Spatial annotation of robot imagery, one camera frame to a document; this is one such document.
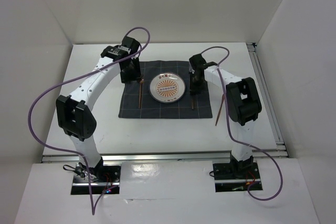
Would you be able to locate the copper fork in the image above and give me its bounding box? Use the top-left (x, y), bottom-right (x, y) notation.
top-left (139, 79), bottom-right (144, 109)

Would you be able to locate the orange patterned round plate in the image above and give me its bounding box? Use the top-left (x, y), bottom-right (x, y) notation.
top-left (149, 72), bottom-right (186, 103)

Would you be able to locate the copper spoon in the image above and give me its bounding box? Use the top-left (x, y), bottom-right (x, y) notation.
top-left (191, 95), bottom-right (195, 110)

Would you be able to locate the dark checked cloth napkin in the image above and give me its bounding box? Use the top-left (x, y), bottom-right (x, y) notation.
top-left (118, 60), bottom-right (213, 119)

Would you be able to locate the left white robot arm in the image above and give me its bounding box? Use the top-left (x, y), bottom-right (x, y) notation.
top-left (56, 36), bottom-right (142, 182)

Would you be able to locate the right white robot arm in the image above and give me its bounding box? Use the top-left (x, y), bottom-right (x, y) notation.
top-left (189, 54), bottom-right (262, 178)

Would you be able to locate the copper knife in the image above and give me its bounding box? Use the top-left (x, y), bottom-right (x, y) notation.
top-left (215, 94), bottom-right (225, 126)

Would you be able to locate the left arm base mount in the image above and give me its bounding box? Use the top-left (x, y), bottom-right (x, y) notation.
top-left (63, 164), bottom-right (121, 195)

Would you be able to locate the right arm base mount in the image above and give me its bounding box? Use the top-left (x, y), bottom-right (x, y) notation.
top-left (209, 162), bottom-right (263, 193)

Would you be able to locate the aluminium rail frame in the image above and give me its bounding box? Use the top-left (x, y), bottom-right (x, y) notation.
top-left (41, 42), bottom-right (289, 163)

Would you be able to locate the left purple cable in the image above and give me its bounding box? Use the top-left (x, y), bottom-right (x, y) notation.
top-left (27, 26), bottom-right (152, 216)

